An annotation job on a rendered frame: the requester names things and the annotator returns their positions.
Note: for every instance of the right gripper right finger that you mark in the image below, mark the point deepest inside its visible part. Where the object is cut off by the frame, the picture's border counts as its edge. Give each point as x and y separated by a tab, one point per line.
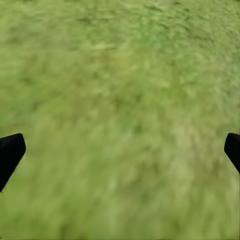
232	149

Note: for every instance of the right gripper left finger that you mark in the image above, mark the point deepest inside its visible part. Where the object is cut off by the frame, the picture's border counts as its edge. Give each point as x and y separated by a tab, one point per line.
12	149

